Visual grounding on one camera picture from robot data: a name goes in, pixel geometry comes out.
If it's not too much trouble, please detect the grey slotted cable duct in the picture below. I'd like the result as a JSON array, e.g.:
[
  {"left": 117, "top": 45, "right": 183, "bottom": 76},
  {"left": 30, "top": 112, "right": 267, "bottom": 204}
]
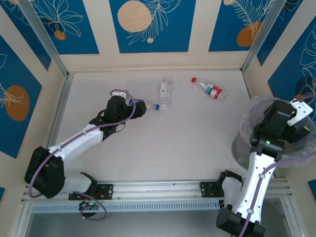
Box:
[{"left": 31, "top": 199, "right": 220, "bottom": 213}]

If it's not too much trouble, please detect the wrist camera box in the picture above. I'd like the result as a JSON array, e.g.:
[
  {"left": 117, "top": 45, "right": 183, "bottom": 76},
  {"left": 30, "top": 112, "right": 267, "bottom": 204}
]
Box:
[
  {"left": 110, "top": 89, "right": 129, "bottom": 100},
  {"left": 289, "top": 98, "right": 314, "bottom": 127}
]

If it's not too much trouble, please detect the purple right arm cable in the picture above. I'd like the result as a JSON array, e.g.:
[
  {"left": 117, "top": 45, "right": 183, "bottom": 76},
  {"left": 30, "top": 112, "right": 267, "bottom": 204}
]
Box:
[{"left": 237, "top": 93, "right": 316, "bottom": 237}]

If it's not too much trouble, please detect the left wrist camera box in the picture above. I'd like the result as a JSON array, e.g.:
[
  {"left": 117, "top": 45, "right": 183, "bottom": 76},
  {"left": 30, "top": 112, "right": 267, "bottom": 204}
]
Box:
[{"left": 110, "top": 89, "right": 129, "bottom": 100}]

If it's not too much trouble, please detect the grey round waste bin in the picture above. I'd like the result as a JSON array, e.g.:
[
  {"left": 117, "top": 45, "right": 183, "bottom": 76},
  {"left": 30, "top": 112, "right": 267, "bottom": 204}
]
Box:
[{"left": 232, "top": 98, "right": 316, "bottom": 171}]

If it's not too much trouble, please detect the aluminium side rail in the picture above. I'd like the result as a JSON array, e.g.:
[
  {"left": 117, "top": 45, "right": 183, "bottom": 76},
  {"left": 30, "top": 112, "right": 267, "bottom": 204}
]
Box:
[{"left": 37, "top": 73, "right": 75, "bottom": 183}]

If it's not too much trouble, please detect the red cap clear bottle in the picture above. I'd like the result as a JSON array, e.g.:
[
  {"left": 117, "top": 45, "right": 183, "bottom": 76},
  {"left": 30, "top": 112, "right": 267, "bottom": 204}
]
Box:
[{"left": 191, "top": 77, "right": 227, "bottom": 101}]

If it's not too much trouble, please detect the blue label cola bottle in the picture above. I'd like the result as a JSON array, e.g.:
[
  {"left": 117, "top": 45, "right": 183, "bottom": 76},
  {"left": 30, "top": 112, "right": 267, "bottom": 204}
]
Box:
[{"left": 137, "top": 98, "right": 160, "bottom": 111}]

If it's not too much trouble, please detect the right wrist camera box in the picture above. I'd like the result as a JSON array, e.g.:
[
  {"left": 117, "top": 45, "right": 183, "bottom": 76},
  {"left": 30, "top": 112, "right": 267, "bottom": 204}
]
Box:
[{"left": 289, "top": 98, "right": 314, "bottom": 127}]

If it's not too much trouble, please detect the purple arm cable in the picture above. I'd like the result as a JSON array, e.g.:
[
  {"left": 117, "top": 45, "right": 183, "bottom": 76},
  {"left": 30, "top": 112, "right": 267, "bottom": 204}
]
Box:
[
  {"left": 237, "top": 93, "right": 316, "bottom": 237},
  {"left": 27, "top": 88, "right": 136, "bottom": 220}
]

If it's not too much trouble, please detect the aluminium frame post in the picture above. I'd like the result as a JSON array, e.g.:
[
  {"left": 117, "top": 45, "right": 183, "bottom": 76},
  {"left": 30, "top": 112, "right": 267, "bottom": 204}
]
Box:
[
  {"left": 241, "top": 0, "right": 284, "bottom": 74},
  {"left": 18, "top": 0, "right": 69, "bottom": 77}
]

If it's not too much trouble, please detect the clear bottle white label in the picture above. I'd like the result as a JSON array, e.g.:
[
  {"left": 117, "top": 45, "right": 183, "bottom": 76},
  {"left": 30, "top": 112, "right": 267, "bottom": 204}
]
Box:
[{"left": 158, "top": 77, "right": 173, "bottom": 107}]

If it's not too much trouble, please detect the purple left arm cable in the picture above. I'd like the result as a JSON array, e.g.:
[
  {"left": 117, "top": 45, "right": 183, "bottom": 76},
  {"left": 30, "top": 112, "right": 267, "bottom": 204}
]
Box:
[{"left": 27, "top": 88, "right": 136, "bottom": 220}]

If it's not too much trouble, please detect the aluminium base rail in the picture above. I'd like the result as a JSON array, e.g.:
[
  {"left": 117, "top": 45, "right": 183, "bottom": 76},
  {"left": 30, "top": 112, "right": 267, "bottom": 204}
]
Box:
[{"left": 21, "top": 179, "right": 292, "bottom": 202}]

